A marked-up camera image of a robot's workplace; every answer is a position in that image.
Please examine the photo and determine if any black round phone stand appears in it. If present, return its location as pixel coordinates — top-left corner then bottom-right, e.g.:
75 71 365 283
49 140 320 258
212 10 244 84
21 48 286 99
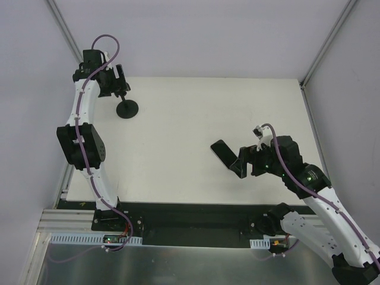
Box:
116 94 139 119

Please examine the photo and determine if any black smartphone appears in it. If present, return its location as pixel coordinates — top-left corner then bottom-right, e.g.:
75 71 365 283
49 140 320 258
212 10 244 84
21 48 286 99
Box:
210 140 238 169

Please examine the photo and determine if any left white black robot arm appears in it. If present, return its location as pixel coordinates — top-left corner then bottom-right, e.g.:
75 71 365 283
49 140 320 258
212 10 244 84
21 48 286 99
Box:
56 49 130 231

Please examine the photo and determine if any left white cable duct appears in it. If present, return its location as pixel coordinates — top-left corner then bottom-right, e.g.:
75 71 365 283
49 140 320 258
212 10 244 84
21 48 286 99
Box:
50 233 143 246

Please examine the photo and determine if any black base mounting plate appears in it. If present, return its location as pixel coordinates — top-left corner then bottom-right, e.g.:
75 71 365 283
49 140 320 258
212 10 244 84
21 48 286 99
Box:
90 200 320 247

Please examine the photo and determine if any left aluminium frame post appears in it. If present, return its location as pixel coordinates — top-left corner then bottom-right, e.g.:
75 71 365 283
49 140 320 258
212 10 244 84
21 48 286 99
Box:
45 0 83 64

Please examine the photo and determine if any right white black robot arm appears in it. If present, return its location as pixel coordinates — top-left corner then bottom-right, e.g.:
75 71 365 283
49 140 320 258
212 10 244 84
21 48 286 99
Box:
220 133 379 284

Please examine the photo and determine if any white cable duct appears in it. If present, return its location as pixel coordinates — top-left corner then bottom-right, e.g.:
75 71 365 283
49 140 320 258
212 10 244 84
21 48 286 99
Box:
249 238 271 250
50 233 143 246

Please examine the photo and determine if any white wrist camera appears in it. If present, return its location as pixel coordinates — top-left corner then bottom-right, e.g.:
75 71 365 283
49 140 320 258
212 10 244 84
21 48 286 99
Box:
253 125 273 151
102 51 114 71

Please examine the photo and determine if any right white cable duct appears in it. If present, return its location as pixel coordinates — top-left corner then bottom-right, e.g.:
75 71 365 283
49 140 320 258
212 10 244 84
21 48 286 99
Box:
249 238 271 250

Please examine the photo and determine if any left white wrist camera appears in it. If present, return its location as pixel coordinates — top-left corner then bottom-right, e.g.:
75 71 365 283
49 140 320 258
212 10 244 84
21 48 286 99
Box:
102 51 114 71

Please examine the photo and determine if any aluminium front rail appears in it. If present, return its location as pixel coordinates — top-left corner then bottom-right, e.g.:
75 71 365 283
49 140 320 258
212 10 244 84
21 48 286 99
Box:
37 189 95 233

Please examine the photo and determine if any aluminium frame post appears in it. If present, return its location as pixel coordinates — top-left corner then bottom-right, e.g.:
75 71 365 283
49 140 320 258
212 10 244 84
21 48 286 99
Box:
45 0 83 64
299 0 359 90

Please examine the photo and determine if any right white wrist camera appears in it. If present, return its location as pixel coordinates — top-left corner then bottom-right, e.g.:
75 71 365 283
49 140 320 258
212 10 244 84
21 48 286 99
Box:
253 125 273 151

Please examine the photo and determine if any right aluminium frame post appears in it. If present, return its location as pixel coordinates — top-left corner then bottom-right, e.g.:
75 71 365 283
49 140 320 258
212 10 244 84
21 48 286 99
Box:
299 0 359 90

